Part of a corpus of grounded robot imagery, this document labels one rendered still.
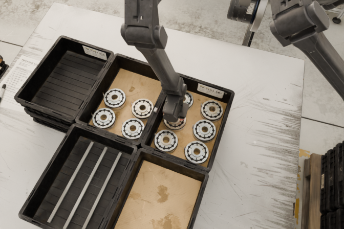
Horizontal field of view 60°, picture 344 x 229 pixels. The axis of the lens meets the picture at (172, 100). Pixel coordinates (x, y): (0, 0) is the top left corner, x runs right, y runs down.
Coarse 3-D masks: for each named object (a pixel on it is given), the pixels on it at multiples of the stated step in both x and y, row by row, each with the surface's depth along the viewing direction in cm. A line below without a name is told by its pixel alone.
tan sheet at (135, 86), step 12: (120, 72) 149; (132, 72) 149; (120, 84) 145; (132, 84) 146; (144, 84) 146; (156, 84) 146; (132, 96) 142; (144, 96) 142; (156, 96) 143; (120, 120) 136; (120, 132) 133
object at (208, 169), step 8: (176, 72) 138; (192, 80) 136; (200, 80) 136; (224, 88) 134; (232, 96) 132; (160, 104) 131; (152, 120) 125; (224, 120) 126; (144, 136) 121; (144, 144) 120; (216, 144) 121; (160, 152) 118; (216, 152) 119; (176, 160) 117; (184, 160) 117; (200, 168) 116; (208, 168) 116
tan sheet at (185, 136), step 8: (192, 96) 143; (200, 96) 143; (200, 104) 141; (224, 104) 142; (192, 112) 139; (192, 120) 137; (160, 128) 134; (184, 128) 135; (216, 128) 135; (184, 136) 133; (192, 136) 133; (216, 136) 133; (152, 144) 130; (184, 144) 131; (208, 144) 131; (176, 152) 129; (208, 160) 128
